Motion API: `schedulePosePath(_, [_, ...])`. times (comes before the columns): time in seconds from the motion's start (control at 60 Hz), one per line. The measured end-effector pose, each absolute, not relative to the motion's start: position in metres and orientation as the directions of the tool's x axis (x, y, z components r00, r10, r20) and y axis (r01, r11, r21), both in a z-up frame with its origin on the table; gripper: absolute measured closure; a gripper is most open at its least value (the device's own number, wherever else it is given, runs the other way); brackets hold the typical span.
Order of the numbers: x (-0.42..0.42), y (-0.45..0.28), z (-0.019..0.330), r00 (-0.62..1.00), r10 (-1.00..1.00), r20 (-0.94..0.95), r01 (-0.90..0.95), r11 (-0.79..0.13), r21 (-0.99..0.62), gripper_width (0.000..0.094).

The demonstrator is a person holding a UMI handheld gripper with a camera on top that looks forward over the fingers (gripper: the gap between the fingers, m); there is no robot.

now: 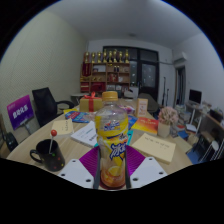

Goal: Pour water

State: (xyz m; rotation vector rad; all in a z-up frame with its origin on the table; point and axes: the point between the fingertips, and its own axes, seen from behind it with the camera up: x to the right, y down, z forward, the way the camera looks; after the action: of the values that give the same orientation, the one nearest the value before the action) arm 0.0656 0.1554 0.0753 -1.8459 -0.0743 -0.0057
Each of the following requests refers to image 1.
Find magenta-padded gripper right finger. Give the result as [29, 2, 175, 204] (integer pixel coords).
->
[124, 144, 168, 190]

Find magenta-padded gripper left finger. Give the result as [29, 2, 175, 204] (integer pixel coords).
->
[57, 145, 102, 190]

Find yellow-labelled drink bottle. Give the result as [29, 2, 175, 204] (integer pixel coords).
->
[94, 90, 130, 190]

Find pale yellow envelope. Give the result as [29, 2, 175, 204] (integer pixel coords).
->
[130, 132, 177, 164]

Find black dotted mug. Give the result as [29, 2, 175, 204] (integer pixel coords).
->
[29, 138, 66, 173]

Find red-tipped stirrer stick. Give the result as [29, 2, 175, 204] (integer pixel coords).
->
[48, 129, 58, 154]

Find orange-red book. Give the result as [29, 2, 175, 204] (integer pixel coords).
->
[131, 116, 160, 136]

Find yellow notepad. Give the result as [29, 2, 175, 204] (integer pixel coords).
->
[50, 118, 75, 138]

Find pink flowers in white pot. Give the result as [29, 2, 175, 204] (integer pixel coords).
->
[157, 106, 180, 139]

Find blue book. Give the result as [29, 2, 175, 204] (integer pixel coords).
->
[64, 110, 90, 124]

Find orange carton box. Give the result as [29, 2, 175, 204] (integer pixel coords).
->
[135, 97, 149, 118]

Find pile of books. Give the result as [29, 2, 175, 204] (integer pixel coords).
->
[173, 104, 192, 134]

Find pink packet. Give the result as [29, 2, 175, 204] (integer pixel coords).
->
[118, 104, 136, 116]

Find grey armchair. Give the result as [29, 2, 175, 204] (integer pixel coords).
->
[147, 93, 161, 114]

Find white round stool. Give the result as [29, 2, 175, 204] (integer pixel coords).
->
[203, 139, 221, 162]

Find yellow gift box, red ribbon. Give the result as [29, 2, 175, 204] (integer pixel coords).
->
[79, 92, 104, 113]

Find black office chair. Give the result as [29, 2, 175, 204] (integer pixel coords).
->
[31, 87, 75, 128]

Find black microphone stand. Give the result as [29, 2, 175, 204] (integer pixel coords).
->
[161, 76, 170, 108]

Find long wooden desk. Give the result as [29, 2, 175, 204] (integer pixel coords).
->
[184, 101, 224, 161]

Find purple sign board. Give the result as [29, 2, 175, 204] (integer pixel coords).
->
[6, 94, 35, 131]

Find black computer monitor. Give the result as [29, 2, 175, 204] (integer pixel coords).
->
[188, 88, 203, 105]

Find wooden shelf unit with trophies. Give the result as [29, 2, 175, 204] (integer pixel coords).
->
[79, 49, 132, 95]

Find white air conditioner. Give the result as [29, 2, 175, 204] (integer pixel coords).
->
[173, 51, 188, 64]

